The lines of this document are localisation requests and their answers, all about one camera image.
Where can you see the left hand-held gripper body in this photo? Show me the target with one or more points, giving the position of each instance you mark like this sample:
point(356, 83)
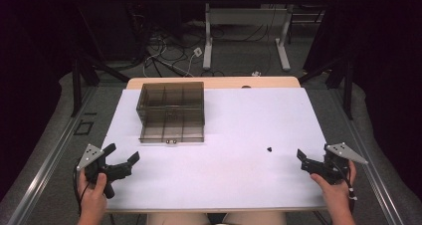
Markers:
point(116, 171)

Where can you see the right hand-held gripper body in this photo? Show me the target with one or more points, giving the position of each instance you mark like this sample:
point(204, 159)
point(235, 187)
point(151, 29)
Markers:
point(331, 170)

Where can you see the brown translucent drawer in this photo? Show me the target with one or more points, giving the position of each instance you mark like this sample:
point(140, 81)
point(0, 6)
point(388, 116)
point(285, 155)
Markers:
point(172, 132)

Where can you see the brown translucent drawer cabinet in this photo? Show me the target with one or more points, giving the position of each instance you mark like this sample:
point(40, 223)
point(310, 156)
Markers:
point(172, 99)

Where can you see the person's right hand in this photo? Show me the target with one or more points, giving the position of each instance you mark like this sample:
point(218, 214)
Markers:
point(338, 195)

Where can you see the person's left hand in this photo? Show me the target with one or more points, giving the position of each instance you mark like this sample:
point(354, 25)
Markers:
point(93, 198)

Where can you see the black metal stand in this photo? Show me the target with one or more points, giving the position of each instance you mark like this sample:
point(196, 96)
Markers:
point(77, 85)
point(346, 85)

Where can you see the white table mat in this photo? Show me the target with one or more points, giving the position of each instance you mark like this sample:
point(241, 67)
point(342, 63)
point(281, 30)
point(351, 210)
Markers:
point(232, 172)

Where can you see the person's legs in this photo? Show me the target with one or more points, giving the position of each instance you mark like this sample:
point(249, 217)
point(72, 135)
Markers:
point(185, 219)

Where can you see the white plug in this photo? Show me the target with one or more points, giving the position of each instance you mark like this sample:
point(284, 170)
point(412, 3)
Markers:
point(255, 74)

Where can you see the wooden table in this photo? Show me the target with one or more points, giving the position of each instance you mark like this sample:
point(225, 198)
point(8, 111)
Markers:
point(219, 82)

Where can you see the white power adapter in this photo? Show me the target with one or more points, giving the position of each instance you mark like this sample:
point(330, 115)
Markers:
point(197, 51)

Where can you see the white desk with metal legs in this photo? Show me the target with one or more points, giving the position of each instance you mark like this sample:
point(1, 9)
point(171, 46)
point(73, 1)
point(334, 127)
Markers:
point(245, 16)

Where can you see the metal floor rail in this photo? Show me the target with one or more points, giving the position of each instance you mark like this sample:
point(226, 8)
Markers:
point(375, 175)
point(49, 165)

